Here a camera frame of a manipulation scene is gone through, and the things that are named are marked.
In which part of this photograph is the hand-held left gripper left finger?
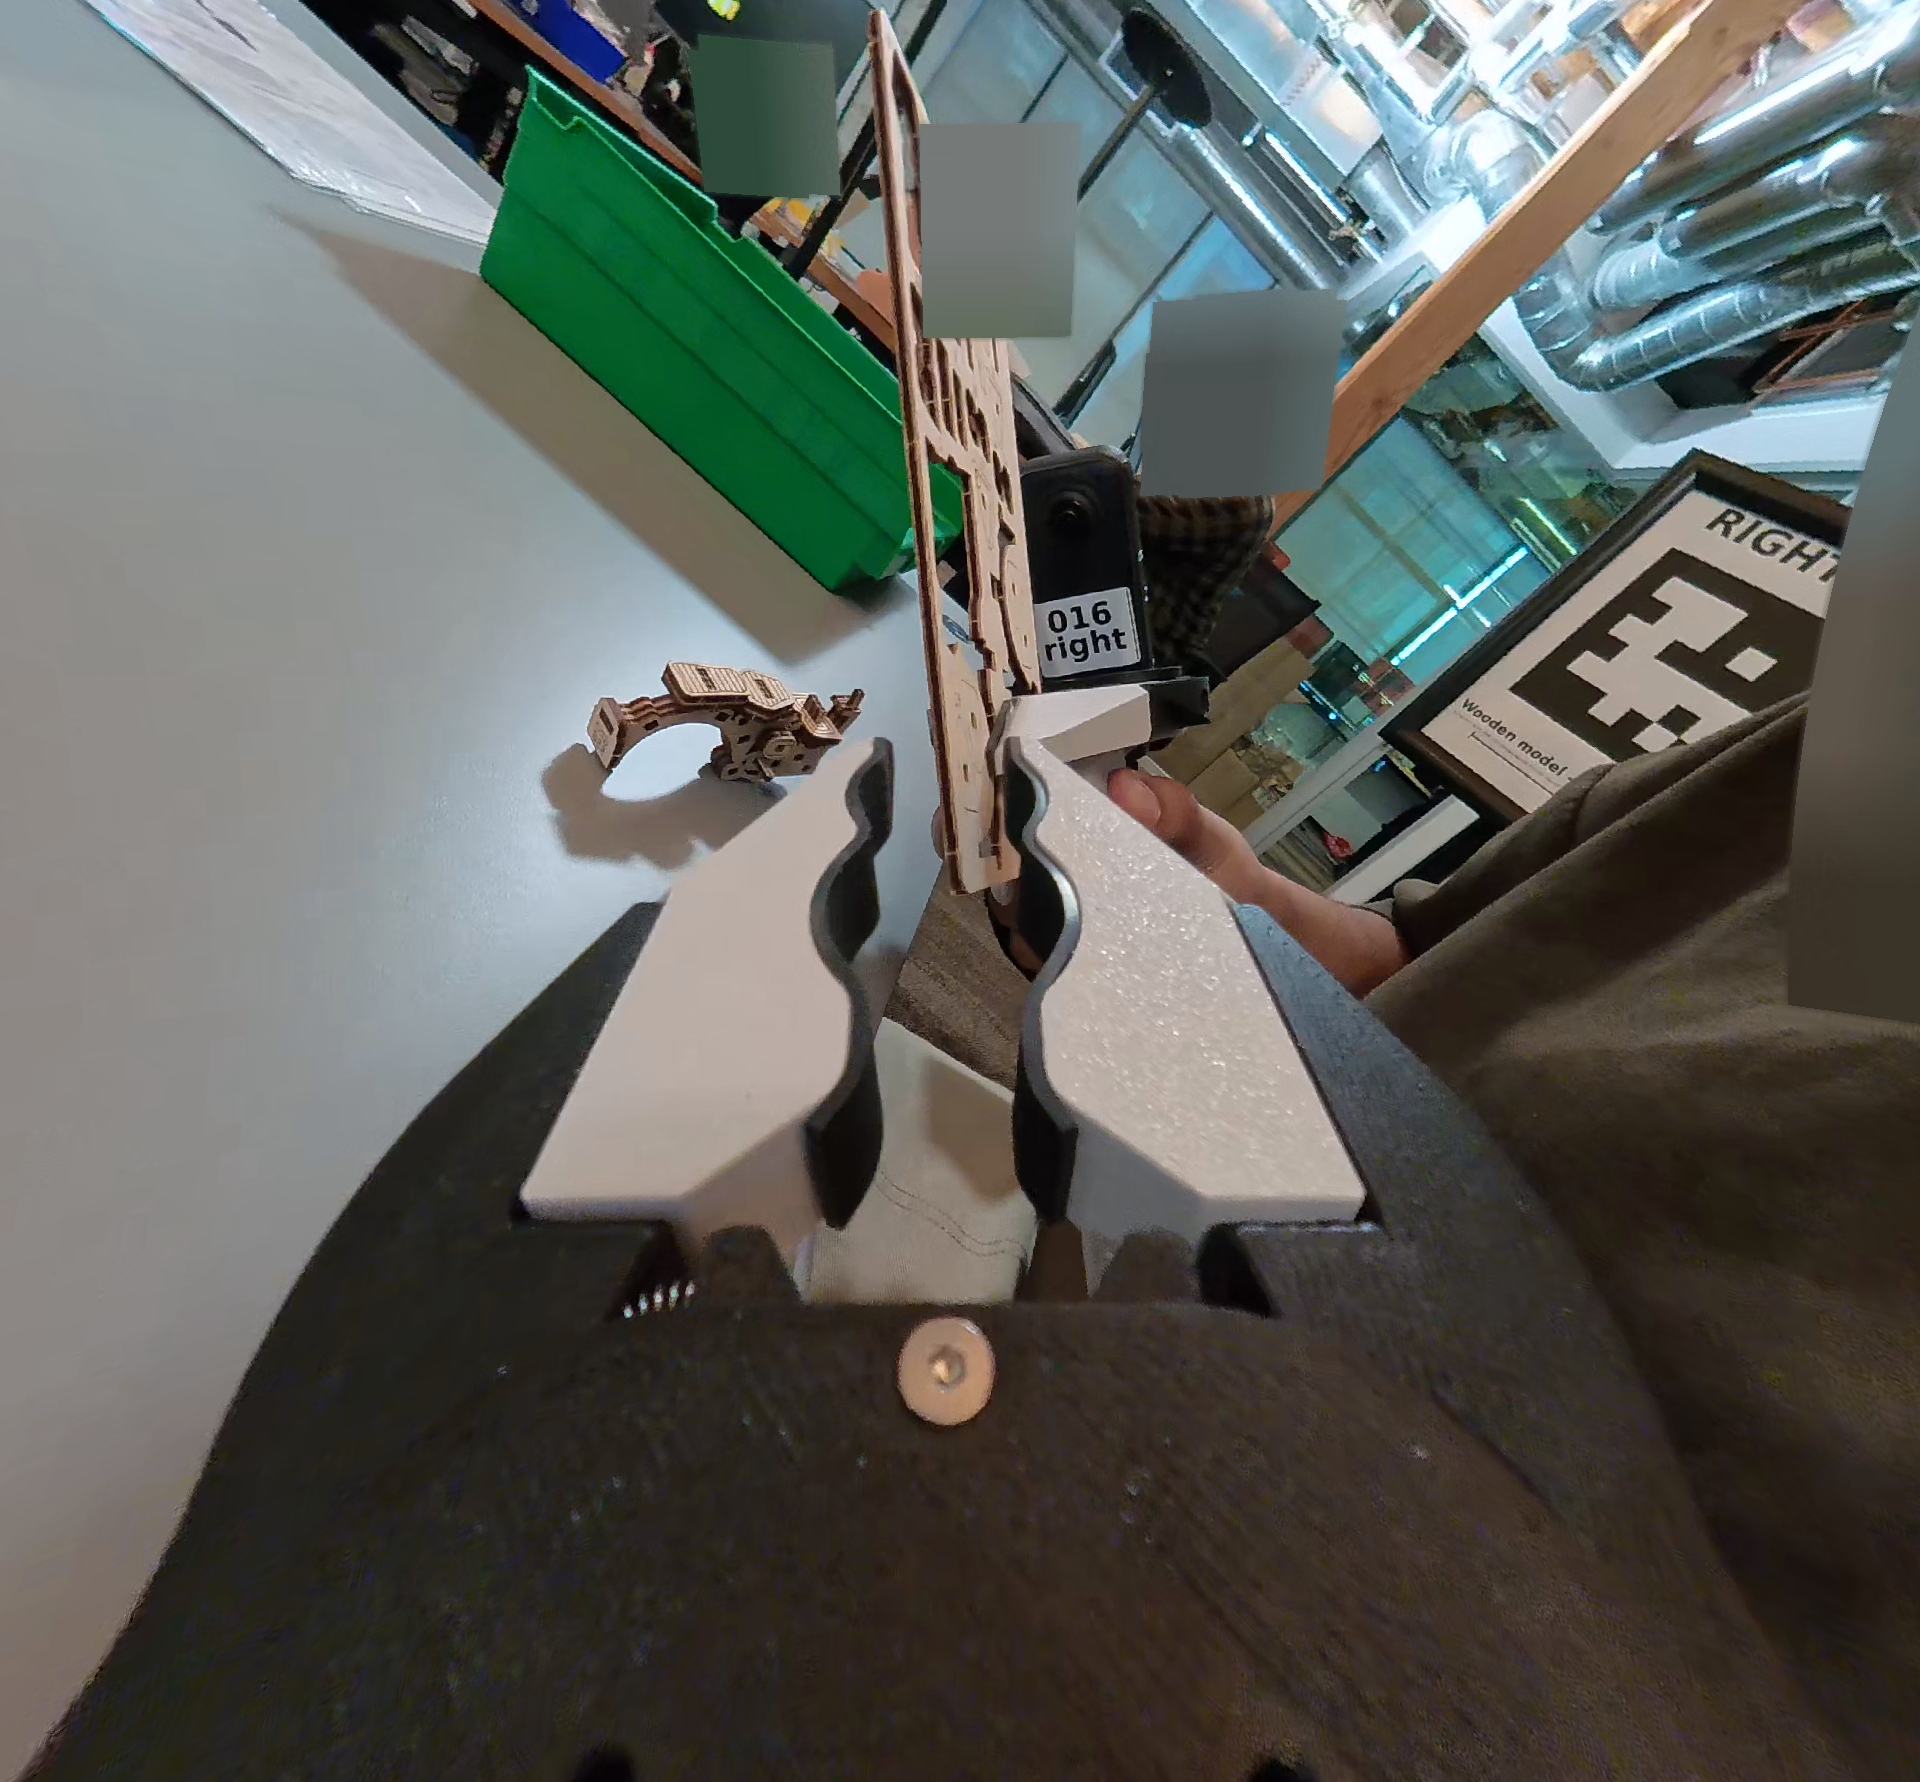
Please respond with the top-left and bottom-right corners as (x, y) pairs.
(518, 738), (898, 1229)

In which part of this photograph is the person's right forearm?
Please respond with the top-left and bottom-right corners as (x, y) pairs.
(1252, 858), (1413, 999)

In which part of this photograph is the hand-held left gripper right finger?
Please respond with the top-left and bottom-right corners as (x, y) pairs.
(998, 732), (1370, 1236)

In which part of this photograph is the printed paper sheet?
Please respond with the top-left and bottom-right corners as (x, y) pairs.
(0, 0), (504, 247)

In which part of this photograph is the black round disc stand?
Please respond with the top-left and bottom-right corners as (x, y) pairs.
(1072, 8), (1214, 215)

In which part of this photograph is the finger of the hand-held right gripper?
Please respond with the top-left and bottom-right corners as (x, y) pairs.
(994, 688), (1157, 768)

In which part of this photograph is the green storage bin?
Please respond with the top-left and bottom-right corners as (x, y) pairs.
(481, 64), (969, 600)

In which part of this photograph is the assembled wooden model part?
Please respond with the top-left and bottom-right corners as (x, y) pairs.
(586, 659), (870, 786)

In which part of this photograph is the pale stitched cloth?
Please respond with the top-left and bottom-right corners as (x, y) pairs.
(810, 1016), (1040, 1307)

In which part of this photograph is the bundle of silver ducts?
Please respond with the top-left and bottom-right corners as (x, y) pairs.
(1515, 0), (1920, 388)

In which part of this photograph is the person's brown sweater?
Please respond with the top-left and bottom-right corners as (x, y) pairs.
(1365, 693), (1920, 1782)

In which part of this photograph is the small blue bin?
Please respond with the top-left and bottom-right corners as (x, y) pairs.
(487, 0), (625, 73)

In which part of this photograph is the wooden ceiling beam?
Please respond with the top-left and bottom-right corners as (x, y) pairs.
(1326, 0), (1824, 463)

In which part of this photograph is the laser-cut wooden puzzle sheet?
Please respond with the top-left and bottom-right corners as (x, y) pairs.
(866, 8), (1025, 898)

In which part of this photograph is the black framed marker sign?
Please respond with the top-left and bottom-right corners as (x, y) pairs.
(1381, 450), (1863, 822)

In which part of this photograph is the person's right hand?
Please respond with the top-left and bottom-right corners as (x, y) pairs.
(1108, 766), (1279, 910)

